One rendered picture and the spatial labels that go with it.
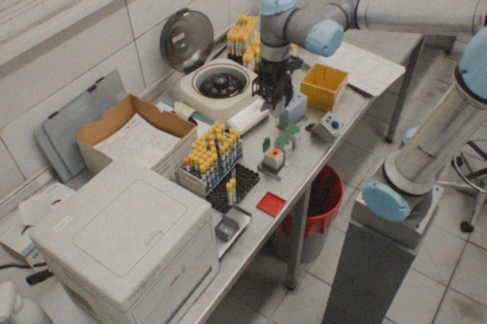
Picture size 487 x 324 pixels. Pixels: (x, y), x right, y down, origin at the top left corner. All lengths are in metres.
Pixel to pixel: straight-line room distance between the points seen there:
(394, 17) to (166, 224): 0.63
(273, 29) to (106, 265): 0.61
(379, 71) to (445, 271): 1.05
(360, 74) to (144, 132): 0.85
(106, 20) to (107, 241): 0.74
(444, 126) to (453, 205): 1.77
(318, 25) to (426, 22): 0.21
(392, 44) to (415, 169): 1.12
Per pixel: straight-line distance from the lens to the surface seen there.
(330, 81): 1.71
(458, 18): 0.96
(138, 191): 1.02
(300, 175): 1.42
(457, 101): 0.87
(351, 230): 1.36
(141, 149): 1.44
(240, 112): 1.54
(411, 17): 1.00
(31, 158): 1.46
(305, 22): 0.99
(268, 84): 1.12
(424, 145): 0.95
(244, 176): 1.37
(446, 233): 2.52
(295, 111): 1.52
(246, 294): 2.16
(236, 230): 1.22
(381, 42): 2.04
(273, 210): 1.32
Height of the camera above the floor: 1.95
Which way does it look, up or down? 48 degrees down
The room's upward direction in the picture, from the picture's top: 2 degrees counter-clockwise
